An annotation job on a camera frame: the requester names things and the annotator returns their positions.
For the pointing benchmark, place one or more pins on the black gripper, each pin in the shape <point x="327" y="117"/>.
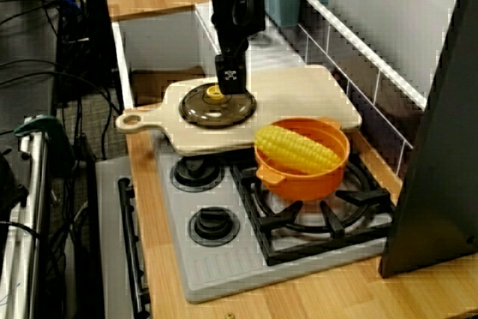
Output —
<point x="235" y="20"/>

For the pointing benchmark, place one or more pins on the dark glass lid yellow knob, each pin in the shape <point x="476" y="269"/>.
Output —
<point x="198" y="114"/>

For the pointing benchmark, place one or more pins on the yellow toy corn cob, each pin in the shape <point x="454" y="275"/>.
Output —
<point x="295" y="149"/>

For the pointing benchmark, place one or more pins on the light wooden cutting board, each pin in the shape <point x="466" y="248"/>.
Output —
<point x="298" y="95"/>

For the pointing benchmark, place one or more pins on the white sink basin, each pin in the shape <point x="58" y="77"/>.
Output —
<point x="160" y="42"/>

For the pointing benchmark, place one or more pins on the black stove knob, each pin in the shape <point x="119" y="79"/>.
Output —
<point x="196" y="175"/>
<point x="213" y="226"/>

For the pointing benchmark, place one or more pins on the orange toy pot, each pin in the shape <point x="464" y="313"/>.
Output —
<point x="306" y="189"/>

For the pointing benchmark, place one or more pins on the black computer tower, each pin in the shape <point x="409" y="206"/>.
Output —
<point x="97" y="35"/>

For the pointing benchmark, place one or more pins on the black burner grate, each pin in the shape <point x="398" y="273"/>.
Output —
<point x="373" y="196"/>

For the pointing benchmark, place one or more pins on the grey stove top plate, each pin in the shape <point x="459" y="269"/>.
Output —
<point x="224" y="266"/>

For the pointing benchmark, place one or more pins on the green clamp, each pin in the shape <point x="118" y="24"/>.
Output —
<point x="45" y="123"/>

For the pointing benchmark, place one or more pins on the white oven cabinet front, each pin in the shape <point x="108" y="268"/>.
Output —
<point x="112" y="259"/>

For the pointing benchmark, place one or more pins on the black slanted panel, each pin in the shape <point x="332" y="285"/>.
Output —
<point x="433" y="184"/>

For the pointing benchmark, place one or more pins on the wooden kitchen countertop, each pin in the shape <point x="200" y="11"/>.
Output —
<point x="336" y="296"/>

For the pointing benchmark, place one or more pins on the dark tile backsplash white rail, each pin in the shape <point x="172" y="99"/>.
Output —
<point x="373" y="110"/>

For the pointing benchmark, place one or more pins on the aluminium frame rail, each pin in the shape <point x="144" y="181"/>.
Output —
<point x="33" y="184"/>

